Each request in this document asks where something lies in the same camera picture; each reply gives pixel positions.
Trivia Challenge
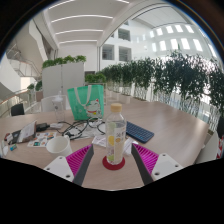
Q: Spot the flat round red coaster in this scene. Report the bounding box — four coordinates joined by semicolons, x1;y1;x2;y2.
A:
101;154;126;171

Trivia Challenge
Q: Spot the black power adapter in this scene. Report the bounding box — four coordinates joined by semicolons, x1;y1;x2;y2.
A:
35;122;51;133

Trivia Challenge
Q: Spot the white planter cabinet with plants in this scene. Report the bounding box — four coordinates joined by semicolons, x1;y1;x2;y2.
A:
41;55;87;98

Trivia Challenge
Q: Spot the white chair with red print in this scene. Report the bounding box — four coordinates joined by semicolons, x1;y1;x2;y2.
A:
195;130;224;164

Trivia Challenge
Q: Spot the white paper cup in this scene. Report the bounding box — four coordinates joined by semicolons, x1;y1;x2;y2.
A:
45;135;73;158

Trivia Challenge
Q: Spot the black chair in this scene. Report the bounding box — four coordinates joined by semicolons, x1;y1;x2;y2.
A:
10;102;26;117

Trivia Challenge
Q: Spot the row of tall green plants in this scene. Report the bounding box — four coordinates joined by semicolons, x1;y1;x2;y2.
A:
99;49;224;118

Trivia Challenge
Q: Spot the brown open book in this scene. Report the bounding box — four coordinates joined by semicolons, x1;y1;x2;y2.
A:
16;120;38;144

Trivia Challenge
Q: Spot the clear drink bottle tan cap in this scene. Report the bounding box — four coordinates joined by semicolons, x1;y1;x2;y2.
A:
104;102;128;166

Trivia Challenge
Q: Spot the brown planter with green plants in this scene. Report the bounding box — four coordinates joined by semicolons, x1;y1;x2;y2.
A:
27;79;44;103

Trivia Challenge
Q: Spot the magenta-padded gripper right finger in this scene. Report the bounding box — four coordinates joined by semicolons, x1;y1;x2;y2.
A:
130;143;184;186

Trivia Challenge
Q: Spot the clear plastic water jug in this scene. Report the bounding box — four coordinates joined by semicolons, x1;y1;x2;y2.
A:
51;91;66;124

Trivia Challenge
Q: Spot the black cable bundle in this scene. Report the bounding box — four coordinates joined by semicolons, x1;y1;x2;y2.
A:
61;117;107;141

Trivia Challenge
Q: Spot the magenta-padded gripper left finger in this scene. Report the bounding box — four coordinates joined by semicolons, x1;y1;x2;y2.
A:
43;143;95;187

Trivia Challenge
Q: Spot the low planter with green shrubs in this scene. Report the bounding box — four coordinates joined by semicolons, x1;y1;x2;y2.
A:
84;71;108;88

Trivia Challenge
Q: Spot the colourful sticker sheet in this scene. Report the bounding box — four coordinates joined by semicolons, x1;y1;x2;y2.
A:
27;131;58;148

